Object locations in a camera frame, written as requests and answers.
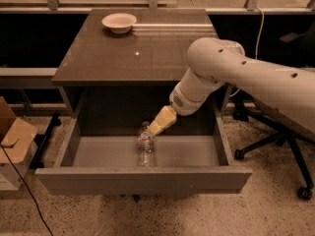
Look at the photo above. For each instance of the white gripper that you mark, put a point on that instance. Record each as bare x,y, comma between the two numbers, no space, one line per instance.
182,103

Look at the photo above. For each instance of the clear plastic water bottle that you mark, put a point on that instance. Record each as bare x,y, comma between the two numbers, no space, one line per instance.
146,146

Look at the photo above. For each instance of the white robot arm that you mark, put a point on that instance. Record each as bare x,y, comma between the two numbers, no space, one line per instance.
284,93

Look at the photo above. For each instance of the grey open top drawer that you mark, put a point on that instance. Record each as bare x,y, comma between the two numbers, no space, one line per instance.
99,155

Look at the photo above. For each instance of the grey cabinet with glossy top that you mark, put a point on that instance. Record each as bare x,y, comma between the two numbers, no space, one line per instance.
115,82

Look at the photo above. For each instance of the white shallow bowl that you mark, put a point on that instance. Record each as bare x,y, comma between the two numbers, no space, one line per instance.
119,23

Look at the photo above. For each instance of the office chair with beige seat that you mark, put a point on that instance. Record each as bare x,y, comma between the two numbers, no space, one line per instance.
281,136

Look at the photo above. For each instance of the cardboard box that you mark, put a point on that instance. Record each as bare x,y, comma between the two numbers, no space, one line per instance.
17,147

